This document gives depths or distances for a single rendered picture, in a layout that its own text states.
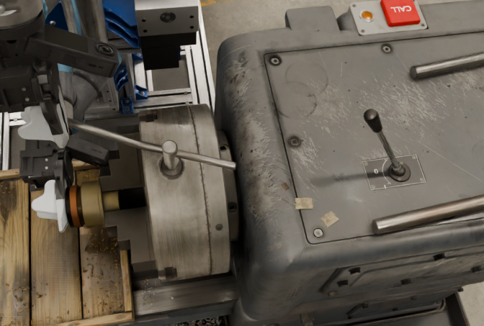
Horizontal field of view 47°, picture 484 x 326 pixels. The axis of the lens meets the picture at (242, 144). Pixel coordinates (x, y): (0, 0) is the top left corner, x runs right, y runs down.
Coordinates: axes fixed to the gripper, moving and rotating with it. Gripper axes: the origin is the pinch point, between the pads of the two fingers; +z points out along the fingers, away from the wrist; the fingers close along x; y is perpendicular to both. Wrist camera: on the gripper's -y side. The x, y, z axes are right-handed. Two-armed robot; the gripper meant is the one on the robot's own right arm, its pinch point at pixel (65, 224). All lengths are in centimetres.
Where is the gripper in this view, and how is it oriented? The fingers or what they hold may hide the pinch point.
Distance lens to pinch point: 104.5
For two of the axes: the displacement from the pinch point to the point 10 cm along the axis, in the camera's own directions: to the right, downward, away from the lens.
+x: 0.7, -4.6, -8.9
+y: -9.9, 1.1, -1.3
